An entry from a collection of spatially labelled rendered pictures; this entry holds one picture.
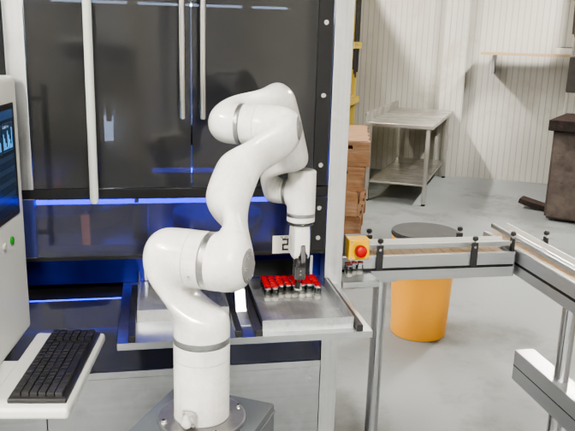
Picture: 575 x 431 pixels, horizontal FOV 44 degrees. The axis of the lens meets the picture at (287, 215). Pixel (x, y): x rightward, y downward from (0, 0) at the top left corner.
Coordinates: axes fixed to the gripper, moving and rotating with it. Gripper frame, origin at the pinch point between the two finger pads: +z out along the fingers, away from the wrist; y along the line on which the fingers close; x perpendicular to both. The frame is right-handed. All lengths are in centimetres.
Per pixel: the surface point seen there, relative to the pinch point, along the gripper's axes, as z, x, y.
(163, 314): 8.3, -40.7, 9.1
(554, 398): 48, 90, 1
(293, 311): 10.2, -2.8, 6.7
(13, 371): 18, -80, 21
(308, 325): 8.9, -1.1, 20.3
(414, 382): 99, 84, -108
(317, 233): -7.1, 9.5, -17.2
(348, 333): 10.7, 9.9, 22.9
